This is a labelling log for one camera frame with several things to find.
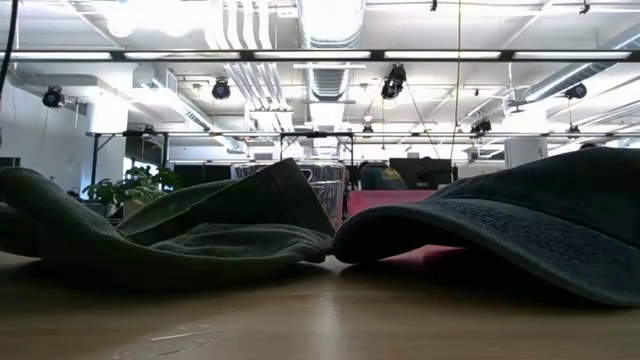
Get clear plastic bin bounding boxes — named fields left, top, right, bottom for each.
left=229, top=158, right=347, bottom=229

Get pink plastic bin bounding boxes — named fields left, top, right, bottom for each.
left=346, top=188, right=471, bottom=266

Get olive green cap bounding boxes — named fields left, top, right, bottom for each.
left=0, top=157, right=337, bottom=294

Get dark grey cap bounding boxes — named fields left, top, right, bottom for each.
left=332, top=146, right=640, bottom=307

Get person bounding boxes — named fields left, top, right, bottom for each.
left=358, top=161, right=409, bottom=192

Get black desk monitor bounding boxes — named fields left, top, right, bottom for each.
left=388, top=157, right=455, bottom=191

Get green potted plant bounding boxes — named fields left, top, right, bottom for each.
left=82, top=166, right=184, bottom=219

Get silver ceiling air duct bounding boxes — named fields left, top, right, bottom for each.
left=294, top=0, right=369, bottom=104

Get thin hanging cable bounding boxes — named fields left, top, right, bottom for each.
left=448, top=0, right=462, bottom=162

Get black background workstation frame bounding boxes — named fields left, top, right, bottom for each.
left=85, top=129, right=357, bottom=187

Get black hanging cable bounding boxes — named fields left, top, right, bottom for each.
left=0, top=0, right=20, bottom=96

